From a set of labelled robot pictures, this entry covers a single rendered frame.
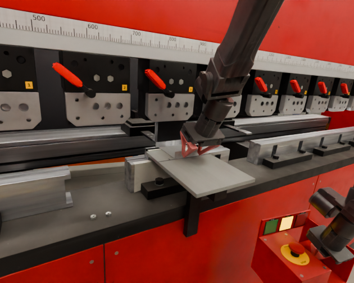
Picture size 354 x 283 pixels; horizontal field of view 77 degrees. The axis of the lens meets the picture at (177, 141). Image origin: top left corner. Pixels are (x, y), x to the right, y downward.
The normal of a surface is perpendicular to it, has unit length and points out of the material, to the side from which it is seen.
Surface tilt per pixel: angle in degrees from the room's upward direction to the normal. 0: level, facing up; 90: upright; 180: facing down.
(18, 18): 90
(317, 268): 0
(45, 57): 90
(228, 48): 96
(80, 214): 0
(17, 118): 90
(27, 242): 0
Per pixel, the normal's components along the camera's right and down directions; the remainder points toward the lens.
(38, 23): 0.51, 0.30
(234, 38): -0.95, 0.20
